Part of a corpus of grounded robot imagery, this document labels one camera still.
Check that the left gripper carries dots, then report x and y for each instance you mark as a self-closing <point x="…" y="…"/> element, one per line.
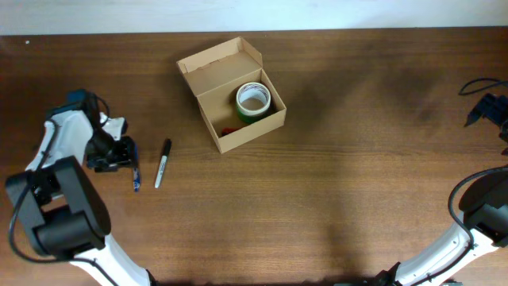
<point x="125" y="157"/>

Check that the black and white marker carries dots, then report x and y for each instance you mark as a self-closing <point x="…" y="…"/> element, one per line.
<point x="163" y="162"/>

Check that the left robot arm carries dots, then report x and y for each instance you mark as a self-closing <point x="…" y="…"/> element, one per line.
<point x="58" y="215"/>

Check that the brown cardboard box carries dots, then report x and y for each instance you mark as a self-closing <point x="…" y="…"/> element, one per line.
<point x="215" y="75"/>

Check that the orange utility knife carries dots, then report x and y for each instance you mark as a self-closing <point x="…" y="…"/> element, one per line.
<point x="228" y="130"/>

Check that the blue pen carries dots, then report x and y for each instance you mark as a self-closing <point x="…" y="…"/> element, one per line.
<point x="136" y="171"/>

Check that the green tape roll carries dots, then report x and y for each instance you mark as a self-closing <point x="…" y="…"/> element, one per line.
<point x="251" y="116"/>

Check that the white masking tape roll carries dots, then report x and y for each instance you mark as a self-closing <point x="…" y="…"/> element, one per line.
<point x="253" y="96"/>

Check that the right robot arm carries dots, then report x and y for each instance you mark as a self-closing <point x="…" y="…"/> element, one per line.
<point x="478" y="207"/>

